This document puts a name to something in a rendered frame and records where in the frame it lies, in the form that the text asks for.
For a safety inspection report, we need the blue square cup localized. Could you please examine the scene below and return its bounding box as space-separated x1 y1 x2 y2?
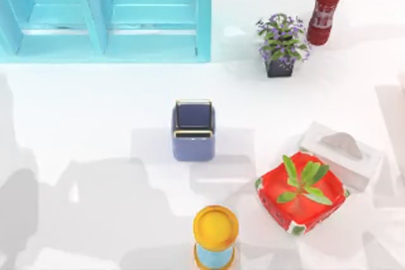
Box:
171 99 218 163

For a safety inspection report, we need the purple flower plant pot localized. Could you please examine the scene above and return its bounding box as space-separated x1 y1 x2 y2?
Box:
256 13 313 78

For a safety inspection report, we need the yellow and blue hourglass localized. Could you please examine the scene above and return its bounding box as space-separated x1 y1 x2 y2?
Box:
192 205 240 270

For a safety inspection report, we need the light blue rack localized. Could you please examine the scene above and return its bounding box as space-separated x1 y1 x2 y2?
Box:
0 0 212 64

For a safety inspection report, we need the red plant pot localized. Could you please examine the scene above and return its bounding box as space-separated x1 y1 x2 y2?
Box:
255 151 351 236

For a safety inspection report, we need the red bottle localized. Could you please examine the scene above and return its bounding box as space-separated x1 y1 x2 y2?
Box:
306 0 342 46

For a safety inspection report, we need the white tissue box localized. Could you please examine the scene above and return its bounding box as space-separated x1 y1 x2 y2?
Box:
299 121 385 192

